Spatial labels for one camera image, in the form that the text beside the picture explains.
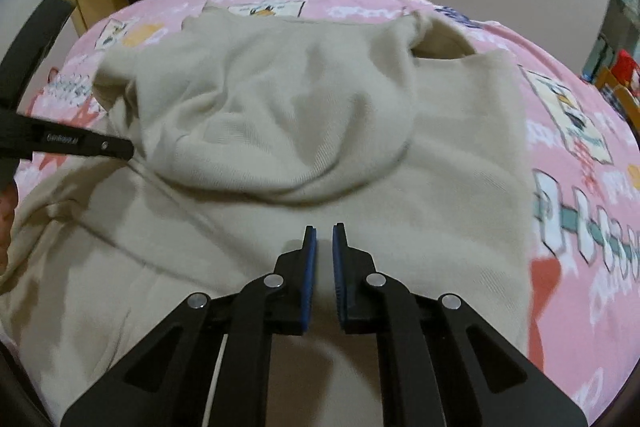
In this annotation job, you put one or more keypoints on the pink printed blanket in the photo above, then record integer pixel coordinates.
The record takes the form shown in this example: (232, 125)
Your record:
(575, 257)

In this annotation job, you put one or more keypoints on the beige zip hoodie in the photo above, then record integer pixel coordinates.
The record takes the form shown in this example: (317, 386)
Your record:
(300, 107)

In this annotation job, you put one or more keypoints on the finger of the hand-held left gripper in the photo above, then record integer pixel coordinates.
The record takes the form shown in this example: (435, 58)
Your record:
(35, 47)
(75, 140)

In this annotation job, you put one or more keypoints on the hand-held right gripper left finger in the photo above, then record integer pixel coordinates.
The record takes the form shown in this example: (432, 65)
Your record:
(310, 267)

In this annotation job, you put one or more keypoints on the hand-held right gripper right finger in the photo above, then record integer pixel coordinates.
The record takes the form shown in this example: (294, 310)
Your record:
(339, 267)

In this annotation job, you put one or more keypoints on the wooden bench table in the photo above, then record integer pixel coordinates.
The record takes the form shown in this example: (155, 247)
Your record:
(622, 99)

